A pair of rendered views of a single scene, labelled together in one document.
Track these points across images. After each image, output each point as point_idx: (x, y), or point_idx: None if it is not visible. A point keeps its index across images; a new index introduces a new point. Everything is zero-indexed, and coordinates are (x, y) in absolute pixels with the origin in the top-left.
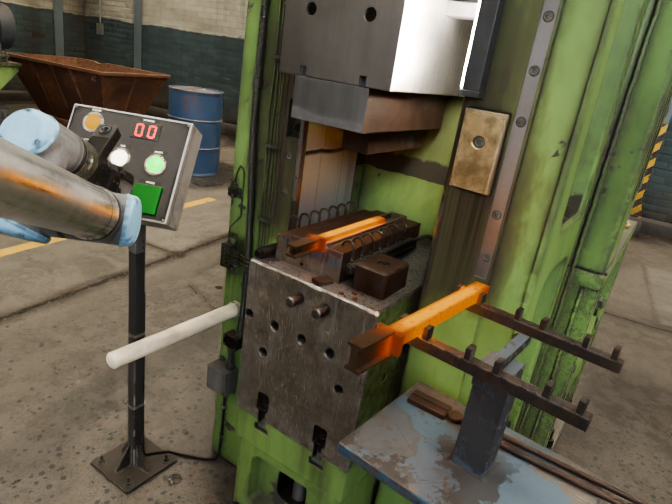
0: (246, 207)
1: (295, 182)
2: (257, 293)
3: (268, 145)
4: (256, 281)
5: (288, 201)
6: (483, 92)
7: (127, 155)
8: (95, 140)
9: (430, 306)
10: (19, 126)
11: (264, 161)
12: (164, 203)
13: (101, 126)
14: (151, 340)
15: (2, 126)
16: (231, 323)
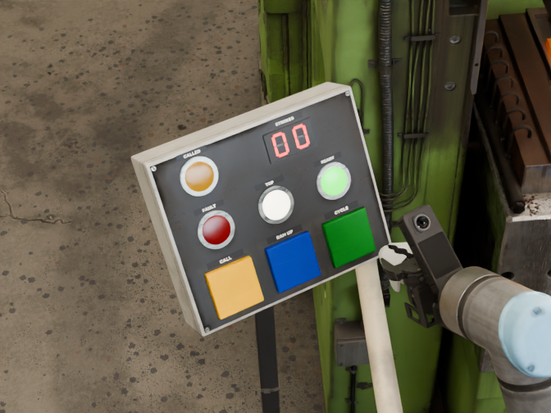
0: (371, 129)
1: (475, 70)
2: (523, 251)
3: (417, 38)
4: (521, 239)
5: (458, 97)
6: None
7: (286, 193)
8: (430, 247)
9: None
10: (544, 338)
11: (406, 60)
12: (377, 225)
13: (415, 220)
14: (393, 387)
15: (524, 352)
16: (355, 276)
